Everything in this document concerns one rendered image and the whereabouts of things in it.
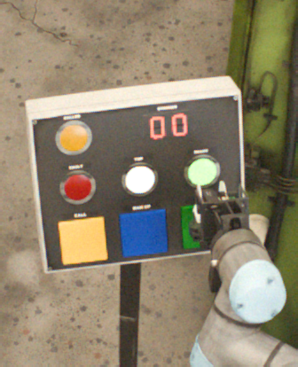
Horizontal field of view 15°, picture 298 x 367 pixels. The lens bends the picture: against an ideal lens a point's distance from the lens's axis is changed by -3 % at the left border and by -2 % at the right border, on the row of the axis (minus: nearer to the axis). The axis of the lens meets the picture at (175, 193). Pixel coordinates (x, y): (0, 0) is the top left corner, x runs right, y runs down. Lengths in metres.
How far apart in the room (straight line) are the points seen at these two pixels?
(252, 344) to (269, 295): 0.09
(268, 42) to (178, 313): 1.16
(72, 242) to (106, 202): 0.09
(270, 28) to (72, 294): 1.26
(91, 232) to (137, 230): 0.07
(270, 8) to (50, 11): 1.79
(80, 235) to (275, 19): 0.48
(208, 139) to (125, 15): 1.79
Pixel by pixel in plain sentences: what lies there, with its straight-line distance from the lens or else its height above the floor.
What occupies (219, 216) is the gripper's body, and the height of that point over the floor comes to 1.18.
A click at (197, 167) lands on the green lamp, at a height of 1.10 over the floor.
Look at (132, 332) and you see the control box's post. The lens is 2.44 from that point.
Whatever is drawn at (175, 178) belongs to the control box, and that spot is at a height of 1.08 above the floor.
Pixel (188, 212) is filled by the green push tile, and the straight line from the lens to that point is 1.91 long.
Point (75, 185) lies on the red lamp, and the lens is 1.86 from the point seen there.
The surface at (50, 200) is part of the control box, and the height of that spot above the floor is 1.07.
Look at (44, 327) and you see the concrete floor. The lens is 2.98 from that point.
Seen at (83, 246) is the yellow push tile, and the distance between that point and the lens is 1.91.
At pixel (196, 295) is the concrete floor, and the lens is 3.03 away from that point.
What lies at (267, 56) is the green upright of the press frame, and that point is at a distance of 2.03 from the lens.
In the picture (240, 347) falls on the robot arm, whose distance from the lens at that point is 1.61.
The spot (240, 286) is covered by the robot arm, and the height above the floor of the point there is 1.28.
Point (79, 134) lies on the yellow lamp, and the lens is 1.83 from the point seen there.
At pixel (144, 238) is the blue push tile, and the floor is 1.01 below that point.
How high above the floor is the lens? 2.61
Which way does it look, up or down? 55 degrees down
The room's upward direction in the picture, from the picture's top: 5 degrees clockwise
